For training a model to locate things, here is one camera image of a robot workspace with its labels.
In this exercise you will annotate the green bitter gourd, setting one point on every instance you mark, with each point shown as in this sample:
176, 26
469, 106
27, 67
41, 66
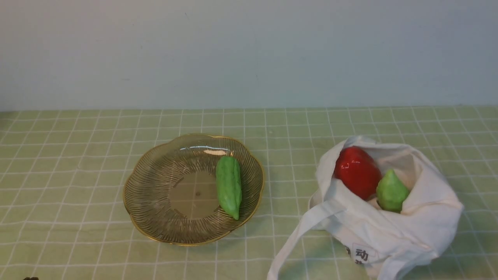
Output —
229, 186
391, 192

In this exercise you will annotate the white cloth bag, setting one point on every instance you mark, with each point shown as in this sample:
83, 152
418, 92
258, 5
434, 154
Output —
387, 244

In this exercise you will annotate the gold-rimmed glass plate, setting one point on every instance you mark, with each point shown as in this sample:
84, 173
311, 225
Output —
171, 196

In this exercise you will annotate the red bell pepper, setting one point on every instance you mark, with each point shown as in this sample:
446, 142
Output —
358, 171

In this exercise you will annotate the green checkered tablecloth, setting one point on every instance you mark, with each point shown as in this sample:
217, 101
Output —
62, 173

